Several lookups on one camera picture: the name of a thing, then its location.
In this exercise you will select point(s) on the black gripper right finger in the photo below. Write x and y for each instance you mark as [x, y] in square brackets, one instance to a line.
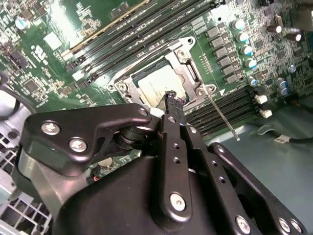
[217, 171]

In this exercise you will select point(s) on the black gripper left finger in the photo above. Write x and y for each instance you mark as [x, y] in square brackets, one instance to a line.
[80, 124]

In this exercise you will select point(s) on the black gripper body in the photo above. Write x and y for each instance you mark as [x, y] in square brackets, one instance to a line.
[117, 200]

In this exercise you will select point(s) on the metal locking lever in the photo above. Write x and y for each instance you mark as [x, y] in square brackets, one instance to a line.
[222, 116]

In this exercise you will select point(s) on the metal socket cover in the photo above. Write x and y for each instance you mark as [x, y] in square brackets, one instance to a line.
[132, 90]

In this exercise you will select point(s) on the silver CPU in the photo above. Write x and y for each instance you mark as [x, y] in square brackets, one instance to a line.
[159, 85]

